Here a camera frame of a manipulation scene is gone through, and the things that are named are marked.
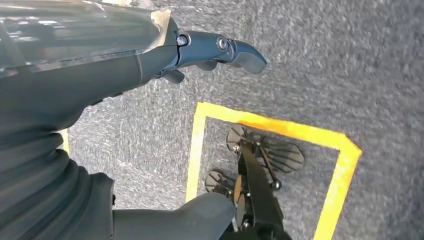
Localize yellow floor tape square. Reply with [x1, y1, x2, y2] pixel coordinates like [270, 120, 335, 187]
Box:
[184, 101, 363, 240]

